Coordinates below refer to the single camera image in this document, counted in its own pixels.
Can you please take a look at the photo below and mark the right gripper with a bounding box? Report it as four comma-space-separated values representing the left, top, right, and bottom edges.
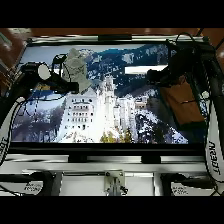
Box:
145, 68, 170, 88

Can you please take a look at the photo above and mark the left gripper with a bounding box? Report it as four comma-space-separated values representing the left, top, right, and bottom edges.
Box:
59, 79, 81, 95

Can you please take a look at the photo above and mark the grey garment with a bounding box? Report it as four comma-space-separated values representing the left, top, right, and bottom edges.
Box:
61, 47, 92, 95

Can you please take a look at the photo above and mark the brown garment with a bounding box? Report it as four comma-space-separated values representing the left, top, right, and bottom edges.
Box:
159, 77, 207, 131

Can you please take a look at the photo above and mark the black cable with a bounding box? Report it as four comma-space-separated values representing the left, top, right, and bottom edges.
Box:
174, 31, 210, 48

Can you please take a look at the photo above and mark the silver frame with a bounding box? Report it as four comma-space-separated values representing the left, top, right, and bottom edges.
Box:
0, 34, 224, 197

